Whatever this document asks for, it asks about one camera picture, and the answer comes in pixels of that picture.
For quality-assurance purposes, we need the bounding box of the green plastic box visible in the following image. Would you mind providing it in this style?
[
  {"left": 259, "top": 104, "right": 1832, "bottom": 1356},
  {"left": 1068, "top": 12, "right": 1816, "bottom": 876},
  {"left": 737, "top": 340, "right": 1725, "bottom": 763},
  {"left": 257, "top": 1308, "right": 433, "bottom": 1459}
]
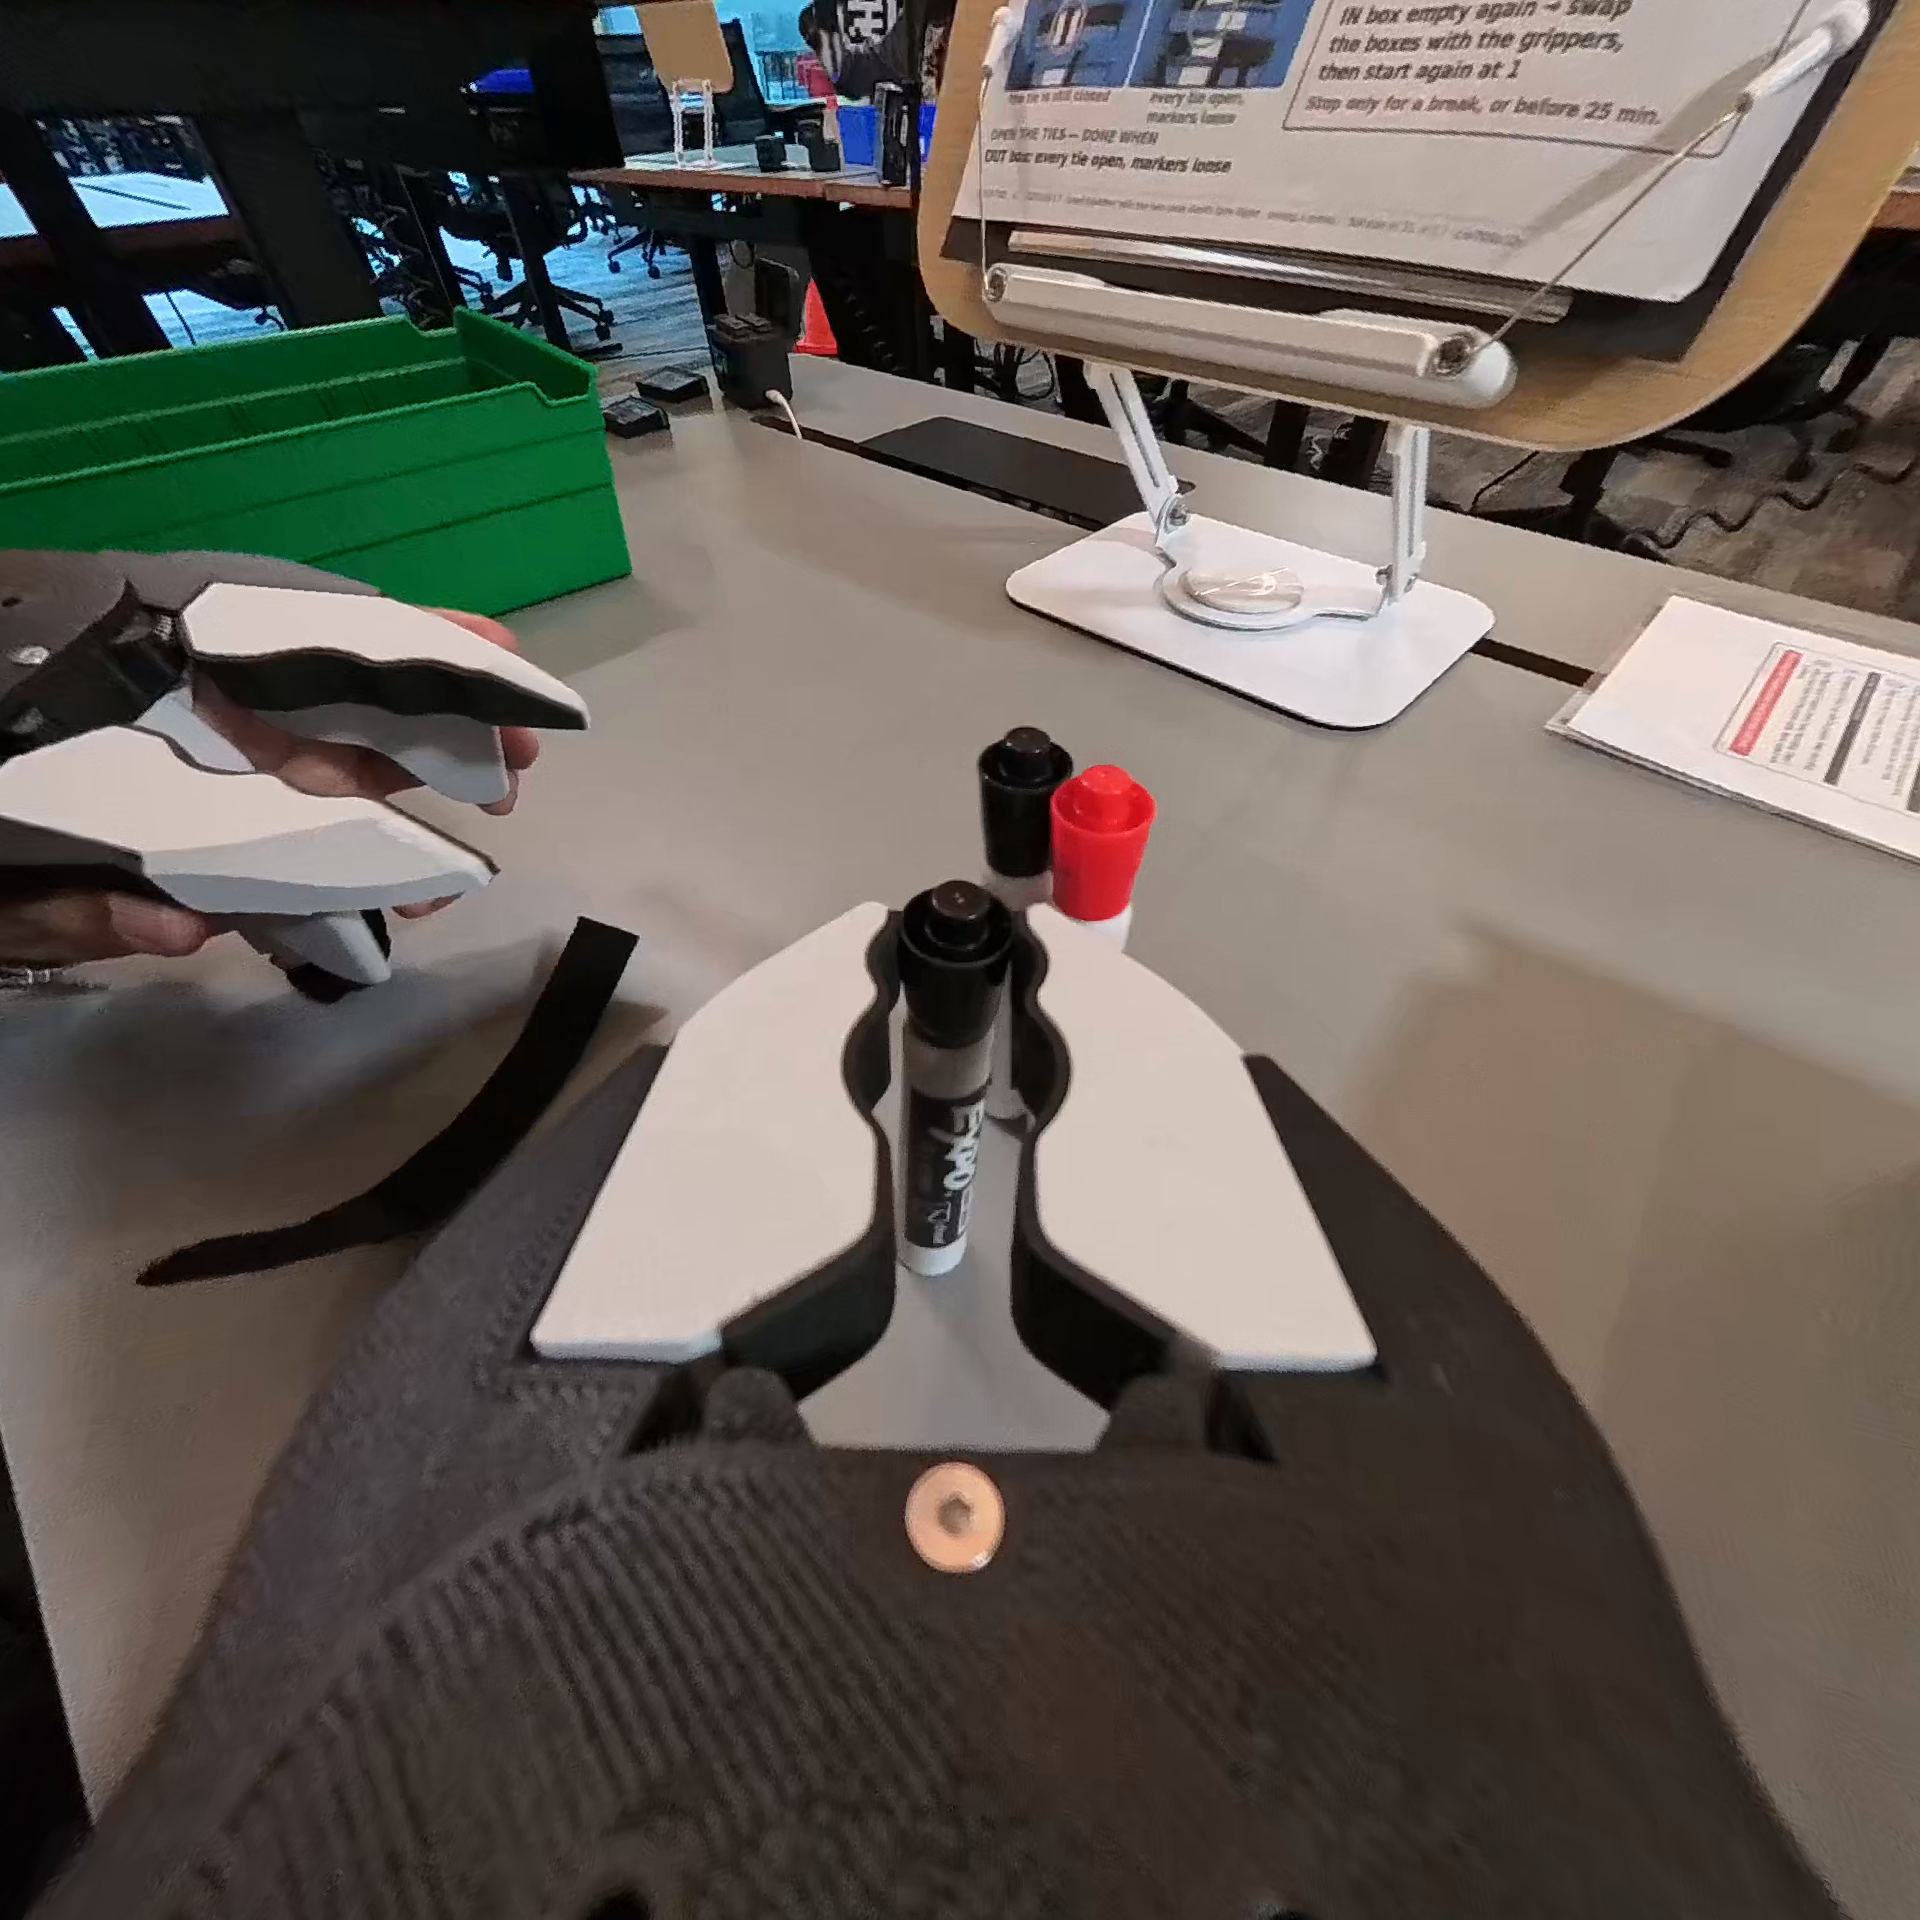
[{"left": 0, "top": 307, "right": 634, "bottom": 627}]

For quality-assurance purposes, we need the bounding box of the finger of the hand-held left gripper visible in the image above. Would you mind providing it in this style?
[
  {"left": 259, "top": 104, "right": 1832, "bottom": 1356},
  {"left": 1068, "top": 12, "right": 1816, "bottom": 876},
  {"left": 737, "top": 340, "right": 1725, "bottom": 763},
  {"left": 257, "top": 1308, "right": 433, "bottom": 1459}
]
[
  {"left": 0, "top": 705, "right": 501, "bottom": 992},
  {"left": 176, "top": 584, "right": 593, "bottom": 815}
]

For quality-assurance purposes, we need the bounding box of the wooden document stand white base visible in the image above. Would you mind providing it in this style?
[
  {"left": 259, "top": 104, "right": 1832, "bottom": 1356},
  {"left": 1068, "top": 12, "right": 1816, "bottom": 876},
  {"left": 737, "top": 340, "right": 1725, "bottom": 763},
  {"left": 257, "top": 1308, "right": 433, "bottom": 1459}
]
[{"left": 915, "top": 0, "right": 1920, "bottom": 731}]

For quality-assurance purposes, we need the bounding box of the black battery charger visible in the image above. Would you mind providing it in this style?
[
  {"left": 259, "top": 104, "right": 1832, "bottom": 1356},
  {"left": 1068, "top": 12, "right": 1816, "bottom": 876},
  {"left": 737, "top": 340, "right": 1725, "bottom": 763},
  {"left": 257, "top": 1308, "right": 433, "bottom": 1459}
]
[{"left": 709, "top": 263, "right": 798, "bottom": 410}]

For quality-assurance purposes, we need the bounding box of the black office chair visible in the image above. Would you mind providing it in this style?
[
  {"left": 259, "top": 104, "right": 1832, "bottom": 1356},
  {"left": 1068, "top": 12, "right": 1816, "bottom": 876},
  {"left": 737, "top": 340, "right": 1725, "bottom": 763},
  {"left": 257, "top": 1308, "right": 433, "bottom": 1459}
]
[{"left": 450, "top": 152, "right": 619, "bottom": 350}]

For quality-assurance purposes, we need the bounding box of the printed instruction sheet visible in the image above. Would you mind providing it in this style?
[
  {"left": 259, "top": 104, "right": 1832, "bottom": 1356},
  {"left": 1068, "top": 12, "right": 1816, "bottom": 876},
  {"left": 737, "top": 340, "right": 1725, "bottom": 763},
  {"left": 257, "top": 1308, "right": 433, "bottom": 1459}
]
[{"left": 977, "top": 0, "right": 1865, "bottom": 305}]

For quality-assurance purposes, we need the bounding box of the laminated printed sheet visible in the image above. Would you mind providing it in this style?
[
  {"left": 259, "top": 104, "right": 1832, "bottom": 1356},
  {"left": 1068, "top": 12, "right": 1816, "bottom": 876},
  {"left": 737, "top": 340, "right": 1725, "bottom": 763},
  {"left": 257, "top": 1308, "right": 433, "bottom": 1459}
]
[{"left": 1545, "top": 594, "right": 1920, "bottom": 866}]

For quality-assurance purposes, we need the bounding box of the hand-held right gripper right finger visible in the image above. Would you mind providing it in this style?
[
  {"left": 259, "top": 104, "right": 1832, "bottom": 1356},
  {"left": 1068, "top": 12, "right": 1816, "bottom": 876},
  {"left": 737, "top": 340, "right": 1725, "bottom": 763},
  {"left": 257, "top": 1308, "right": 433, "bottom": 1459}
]
[{"left": 1016, "top": 903, "right": 1382, "bottom": 1412}]

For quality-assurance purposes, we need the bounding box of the red dry erase marker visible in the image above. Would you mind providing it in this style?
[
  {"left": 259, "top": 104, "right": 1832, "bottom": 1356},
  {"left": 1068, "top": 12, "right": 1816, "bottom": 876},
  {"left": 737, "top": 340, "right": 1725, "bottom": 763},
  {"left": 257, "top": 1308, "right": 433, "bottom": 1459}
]
[{"left": 1046, "top": 763, "right": 1158, "bottom": 952}]

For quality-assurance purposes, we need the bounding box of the small black device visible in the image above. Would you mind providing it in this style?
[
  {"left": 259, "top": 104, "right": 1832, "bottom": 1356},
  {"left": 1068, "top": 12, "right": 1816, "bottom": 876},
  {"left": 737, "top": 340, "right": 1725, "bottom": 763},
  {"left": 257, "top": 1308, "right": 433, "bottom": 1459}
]
[{"left": 600, "top": 375, "right": 710, "bottom": 442}]

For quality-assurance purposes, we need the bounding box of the person's dark clothing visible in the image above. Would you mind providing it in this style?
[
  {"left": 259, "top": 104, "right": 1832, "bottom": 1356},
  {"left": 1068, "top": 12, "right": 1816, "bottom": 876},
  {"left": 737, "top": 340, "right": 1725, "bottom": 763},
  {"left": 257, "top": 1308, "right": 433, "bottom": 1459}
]
[{"left": 0, "top": 1432, "right": 97, "bottom": 1920}]

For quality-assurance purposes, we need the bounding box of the black dry erase marker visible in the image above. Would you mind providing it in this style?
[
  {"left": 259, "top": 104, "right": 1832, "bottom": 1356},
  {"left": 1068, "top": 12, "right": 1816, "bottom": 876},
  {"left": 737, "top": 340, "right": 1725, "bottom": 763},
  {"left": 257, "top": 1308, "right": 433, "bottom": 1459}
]
[
  {"left": 979, "top": 728, "right": 1073, "bottom": 1126},
  {"left": 896, "top": 881, "right": 1024, "bottom": 1280}
]

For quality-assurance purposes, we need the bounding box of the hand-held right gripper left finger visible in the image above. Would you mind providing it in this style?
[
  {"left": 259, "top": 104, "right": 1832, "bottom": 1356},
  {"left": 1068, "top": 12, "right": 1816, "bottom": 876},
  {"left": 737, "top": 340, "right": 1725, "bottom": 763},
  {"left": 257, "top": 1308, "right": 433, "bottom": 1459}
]
[{"left": 529, "top": 902, "right": 905, "bottom": 1403}]

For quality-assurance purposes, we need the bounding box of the black hook-and-loop strap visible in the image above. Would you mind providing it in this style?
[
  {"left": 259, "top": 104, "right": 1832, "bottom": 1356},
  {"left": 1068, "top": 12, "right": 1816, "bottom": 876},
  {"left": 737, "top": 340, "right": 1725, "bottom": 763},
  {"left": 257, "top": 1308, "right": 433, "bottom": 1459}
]
[{"left": 138, "top": 919, "right": 641, "bottom": 1289}]

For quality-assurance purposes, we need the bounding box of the wooden background desk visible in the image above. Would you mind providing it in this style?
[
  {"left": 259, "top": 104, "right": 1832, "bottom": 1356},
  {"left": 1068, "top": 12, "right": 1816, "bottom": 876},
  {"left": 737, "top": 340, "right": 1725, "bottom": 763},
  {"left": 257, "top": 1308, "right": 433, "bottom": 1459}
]
[{"left": 569, "top": 159, "right": 921, "bottom": 214}]

